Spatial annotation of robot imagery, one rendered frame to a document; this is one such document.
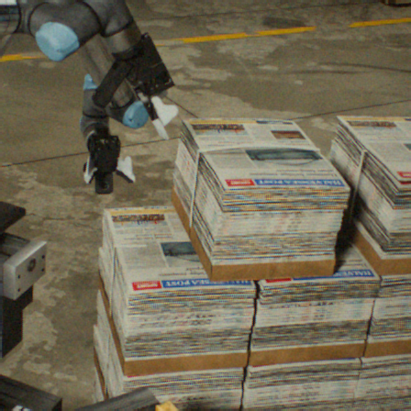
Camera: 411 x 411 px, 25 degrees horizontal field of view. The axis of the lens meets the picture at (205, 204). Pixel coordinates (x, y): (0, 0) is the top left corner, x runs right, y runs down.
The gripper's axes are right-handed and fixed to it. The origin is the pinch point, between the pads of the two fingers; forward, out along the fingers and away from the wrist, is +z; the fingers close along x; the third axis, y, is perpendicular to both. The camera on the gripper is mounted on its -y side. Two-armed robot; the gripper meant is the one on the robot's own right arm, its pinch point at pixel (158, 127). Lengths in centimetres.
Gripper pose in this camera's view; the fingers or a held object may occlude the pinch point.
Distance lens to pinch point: 197.9
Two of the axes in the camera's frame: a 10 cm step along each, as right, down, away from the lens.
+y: 8.9, -4.7, 0.1
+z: 3.9, 7.5, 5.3
